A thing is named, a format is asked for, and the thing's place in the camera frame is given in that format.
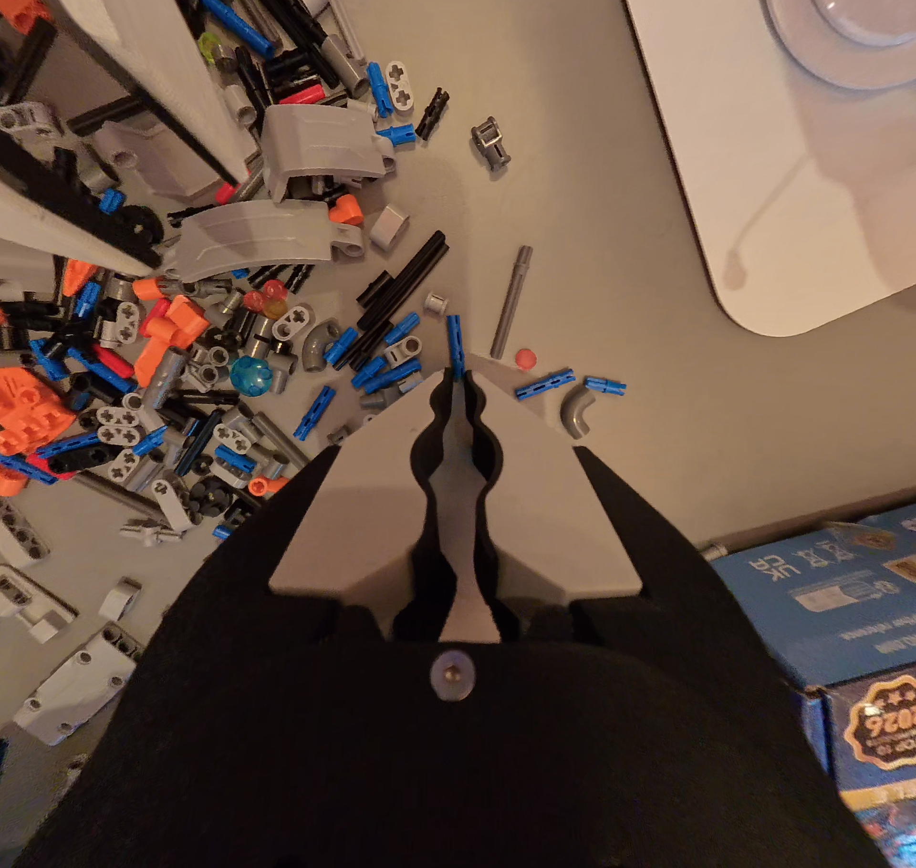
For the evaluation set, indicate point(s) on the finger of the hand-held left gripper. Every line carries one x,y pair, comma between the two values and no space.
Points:
129,38
57,232

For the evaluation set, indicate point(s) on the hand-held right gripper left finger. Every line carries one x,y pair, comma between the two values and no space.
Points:
358,525

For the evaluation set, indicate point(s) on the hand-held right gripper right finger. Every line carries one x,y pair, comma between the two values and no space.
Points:
566,525

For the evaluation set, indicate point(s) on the pile of small building pieces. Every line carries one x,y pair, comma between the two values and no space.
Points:
29,410

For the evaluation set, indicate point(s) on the blue connector pin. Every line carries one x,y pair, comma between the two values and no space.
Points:
455,346

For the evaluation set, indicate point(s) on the blue robot kit box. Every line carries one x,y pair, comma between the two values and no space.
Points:
830,596

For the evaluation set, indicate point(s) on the white booklet stand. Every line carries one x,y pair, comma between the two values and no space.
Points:
773,196

